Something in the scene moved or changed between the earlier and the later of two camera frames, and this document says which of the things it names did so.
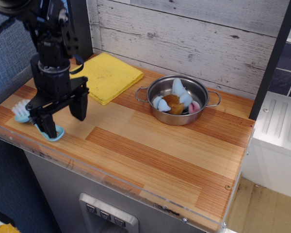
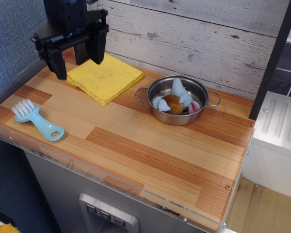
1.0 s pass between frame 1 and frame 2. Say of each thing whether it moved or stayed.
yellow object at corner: stayed
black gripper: moved
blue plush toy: stayed
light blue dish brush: stayed
